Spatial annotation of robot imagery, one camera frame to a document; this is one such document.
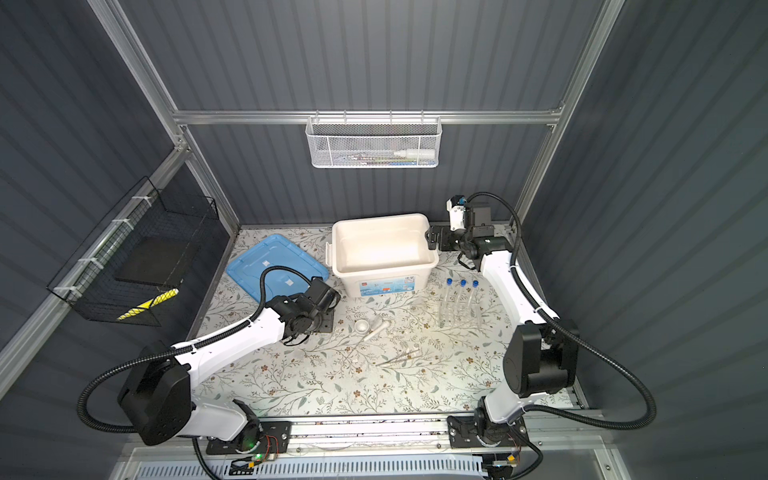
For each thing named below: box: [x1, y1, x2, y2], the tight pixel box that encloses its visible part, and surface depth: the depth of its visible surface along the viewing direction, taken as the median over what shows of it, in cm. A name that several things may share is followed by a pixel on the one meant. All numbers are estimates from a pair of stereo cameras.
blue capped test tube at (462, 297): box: [459, 279, 467, 318], surface depth 96 cm
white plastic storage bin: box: [325, 213, 439, 298], surface depth 102 cm
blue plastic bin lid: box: [226, 234, 329, 303], surface depth 111 cm
